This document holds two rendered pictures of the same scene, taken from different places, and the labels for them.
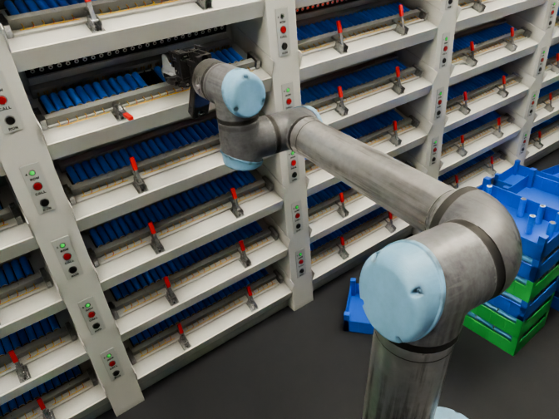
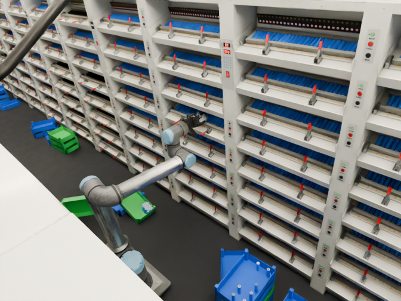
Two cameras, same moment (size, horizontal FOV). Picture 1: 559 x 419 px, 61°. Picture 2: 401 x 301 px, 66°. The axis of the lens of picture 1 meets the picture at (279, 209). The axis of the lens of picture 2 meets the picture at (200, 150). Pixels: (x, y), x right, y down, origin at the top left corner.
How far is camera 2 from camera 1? 1.96 m
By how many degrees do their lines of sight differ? 64
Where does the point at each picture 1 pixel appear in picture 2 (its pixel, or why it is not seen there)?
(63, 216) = not seen: hidden behind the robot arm
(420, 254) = (87, 179)
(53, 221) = not seen: hidden behind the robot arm
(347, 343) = (213, 257)
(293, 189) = (231, 188)
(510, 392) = not seen: outside the picture
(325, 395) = (186, 253)
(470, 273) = (85, 189)
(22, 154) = (160, 115)
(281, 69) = (228, 141)
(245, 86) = (164, 135)
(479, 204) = (104, 188)
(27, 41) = (166, 91)
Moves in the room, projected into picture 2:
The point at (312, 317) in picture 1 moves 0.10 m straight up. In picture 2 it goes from (227, 242) to (227, 233)
